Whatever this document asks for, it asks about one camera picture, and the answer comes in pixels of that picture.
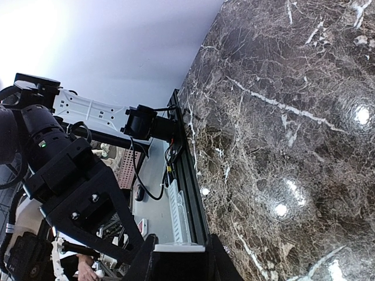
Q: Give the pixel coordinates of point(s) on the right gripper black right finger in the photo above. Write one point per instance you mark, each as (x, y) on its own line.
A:
(220, 265)

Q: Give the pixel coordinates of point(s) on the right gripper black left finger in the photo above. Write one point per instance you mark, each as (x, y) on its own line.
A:
(141, 266)

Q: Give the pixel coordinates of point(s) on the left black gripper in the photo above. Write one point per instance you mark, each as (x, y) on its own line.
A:
(79, 193)

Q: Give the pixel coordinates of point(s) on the white remote control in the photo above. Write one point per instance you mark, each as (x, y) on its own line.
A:
(179, 247)

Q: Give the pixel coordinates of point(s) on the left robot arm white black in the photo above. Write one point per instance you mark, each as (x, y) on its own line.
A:
(38, 118)

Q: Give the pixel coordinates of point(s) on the red black small device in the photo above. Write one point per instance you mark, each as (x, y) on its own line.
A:
(139, 193)

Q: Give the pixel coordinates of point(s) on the grey slotted cable duct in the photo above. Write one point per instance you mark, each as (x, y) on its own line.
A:
(180, 225)

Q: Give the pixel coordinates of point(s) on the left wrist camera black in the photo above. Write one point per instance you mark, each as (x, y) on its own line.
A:
(30, 259)

